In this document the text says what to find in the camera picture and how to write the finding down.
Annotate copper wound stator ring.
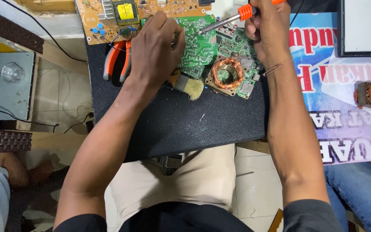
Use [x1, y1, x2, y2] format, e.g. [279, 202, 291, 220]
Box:
[205, 55, 245, 96]

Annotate orange handled soldering iron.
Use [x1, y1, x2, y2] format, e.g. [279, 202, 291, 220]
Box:
[198, 0, 286, 35]

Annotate small wooden piece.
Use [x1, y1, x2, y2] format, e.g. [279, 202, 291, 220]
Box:
[268, 208, 284, 232]

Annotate black foam work mat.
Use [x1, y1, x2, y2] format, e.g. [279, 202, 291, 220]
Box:
[86, 41, 270, 162]

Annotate dark brown textured board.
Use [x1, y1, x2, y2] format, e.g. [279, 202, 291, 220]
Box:
[0, 3, 45, 54]

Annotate long black cable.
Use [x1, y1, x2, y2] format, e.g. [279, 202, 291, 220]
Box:
[0, 0, 88, 64]

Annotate blue printed banner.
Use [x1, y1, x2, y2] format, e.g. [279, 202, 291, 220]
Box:
[288, 12, 371, 165]

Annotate person's beige trousers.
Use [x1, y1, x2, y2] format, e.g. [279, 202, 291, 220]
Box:
[109, 143, 237, 223]

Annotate person's black shirt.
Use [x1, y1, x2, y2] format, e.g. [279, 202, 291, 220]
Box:
[45, 199, 344, 232]

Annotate wooden handled bristle brush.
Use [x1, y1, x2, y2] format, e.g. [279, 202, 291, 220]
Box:
[168, 71, 205, 101]

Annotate person's right hand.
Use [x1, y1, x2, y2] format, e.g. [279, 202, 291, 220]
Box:
[244, 0, 294, 70]

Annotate thin black cable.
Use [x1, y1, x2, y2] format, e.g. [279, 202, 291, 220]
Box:
[0, 106, 94, 134]

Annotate thin solder wire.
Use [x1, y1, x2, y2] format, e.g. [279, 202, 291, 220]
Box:
[172, 32, 202, 49]

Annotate orange handled pliers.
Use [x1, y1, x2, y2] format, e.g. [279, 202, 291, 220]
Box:
[103, 40, 132, 84]

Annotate brown woven strip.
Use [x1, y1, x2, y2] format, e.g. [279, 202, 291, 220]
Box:
[0, 129, 33, 153]

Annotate person's left hand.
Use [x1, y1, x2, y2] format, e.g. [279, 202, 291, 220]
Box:
[129, 11, 186, 90]

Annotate thin thread bracelet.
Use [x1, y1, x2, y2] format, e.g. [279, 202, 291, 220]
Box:
[263, 56, 294, 77]

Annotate tan circuit board yellow transformer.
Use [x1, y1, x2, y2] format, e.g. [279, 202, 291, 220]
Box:
[75, 0, 216, 46]

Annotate clear plastic knob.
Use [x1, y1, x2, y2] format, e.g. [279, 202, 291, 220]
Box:
[0, 62, 25, 84]

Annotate green circuit board with connectors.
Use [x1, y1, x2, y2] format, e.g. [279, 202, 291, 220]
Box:
[205, 23, 264, 100]

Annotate grey ribbed device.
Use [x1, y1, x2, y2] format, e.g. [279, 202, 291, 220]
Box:
[157, 154, 186, 176]

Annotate black framed white panel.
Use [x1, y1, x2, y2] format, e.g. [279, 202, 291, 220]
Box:
[337, 0, 371, 58]

